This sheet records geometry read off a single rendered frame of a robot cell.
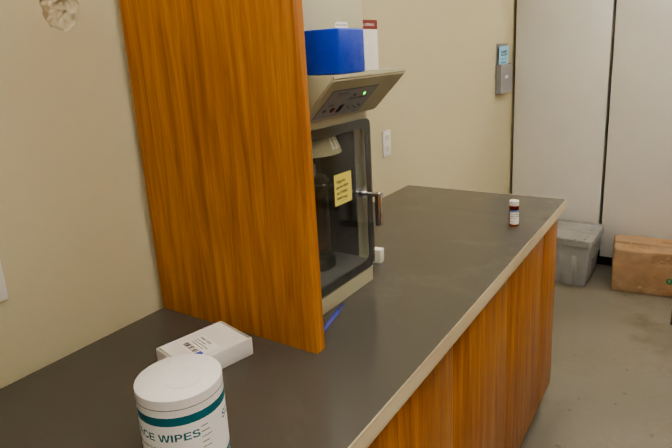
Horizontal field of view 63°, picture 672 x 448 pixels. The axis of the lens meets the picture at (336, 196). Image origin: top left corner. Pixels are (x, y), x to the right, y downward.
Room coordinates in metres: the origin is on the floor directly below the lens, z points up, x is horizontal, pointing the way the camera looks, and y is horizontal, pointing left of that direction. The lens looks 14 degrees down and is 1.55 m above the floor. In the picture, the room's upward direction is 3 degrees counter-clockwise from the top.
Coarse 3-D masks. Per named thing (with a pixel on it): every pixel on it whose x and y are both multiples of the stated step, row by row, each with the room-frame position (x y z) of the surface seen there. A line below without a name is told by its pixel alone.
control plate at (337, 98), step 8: (352, 88) 1.20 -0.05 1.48; (360, 88) 1.23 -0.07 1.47; (368, 88) 1.26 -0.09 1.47; (336, 96) 1.16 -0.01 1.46; (344, 96) 1.20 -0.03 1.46; (352, 96) 1.23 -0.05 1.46; (360, 96) 1.26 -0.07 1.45; (368, 96) 1.30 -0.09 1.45; (328, 104) 1.17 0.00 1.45; (336, 104) 1.20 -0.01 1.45; (360, 104) 1.30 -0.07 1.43; (320, 112) 1.17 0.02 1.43; (328, 112) 1.20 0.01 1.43; (336, 112) 1.23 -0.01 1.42; (344, 112) 1.27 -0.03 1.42; (312, 120) 1.17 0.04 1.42
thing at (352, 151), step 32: (320, 128) 1.24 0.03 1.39; (352, 128) 1.34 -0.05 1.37; (320, 160) 1.22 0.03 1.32; (352, 160) 1.34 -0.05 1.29; (320, 192) 1.22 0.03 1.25; (352, 192) 1.33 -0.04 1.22; (320, 224) 1.21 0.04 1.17; (352, 224) 1.32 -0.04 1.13; (320, 256) 1.20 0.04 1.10; (352, 256) 1.32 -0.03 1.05
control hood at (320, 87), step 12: (360, 72) 1.19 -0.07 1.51; (372, 72) 1.23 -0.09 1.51; (384, 72) 1.27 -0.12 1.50; (396, 72) 1.32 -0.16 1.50; (312, 84) 1.12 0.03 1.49; (324, 84) 1.11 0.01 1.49; (336, 84) 1.12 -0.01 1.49; (348, 84) 1.16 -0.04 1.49; (360, 84) 1.21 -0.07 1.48; (372, 84) 1.26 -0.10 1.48; (384, 84) 1.32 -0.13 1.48; (312, 96) 1.12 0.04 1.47; (324, 96) 1.12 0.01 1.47; (372, 96) 1.32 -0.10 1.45; (384, 96) 1.39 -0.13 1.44; (312, 108) 1.13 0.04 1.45; (360, 108) 1.33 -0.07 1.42; (372, 108) 1.39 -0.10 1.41
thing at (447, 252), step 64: (448, 192) 2.33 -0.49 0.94; (384, 256) 1.60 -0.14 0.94; (448, 256) 1.56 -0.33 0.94; (512, 256) 1.54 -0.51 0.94; (192, 320) 1.23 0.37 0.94; (384, 320) 1.18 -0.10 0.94; (448, 320) 1.16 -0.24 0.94; (64, 384) 0.98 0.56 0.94; (128, 384) 0.97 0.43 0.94; (256, 384) 0.94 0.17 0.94; (320, 384) 0.93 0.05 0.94; (384, 384) 0.92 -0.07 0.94
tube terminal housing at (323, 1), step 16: (304, 0) 1.23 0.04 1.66; (320, 0) 1.28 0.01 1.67; (336, 0) 1.33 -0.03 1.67; (352, 0) 1.39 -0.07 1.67; (304, 16) 1.22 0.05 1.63; (320, 16) 1.27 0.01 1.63; (336, 16) 1.33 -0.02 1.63; (352, 16) 1.38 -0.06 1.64; (368, 272) 1.40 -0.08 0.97; (352, 288) 1.33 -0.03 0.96; (336, 304) 1.27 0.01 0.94
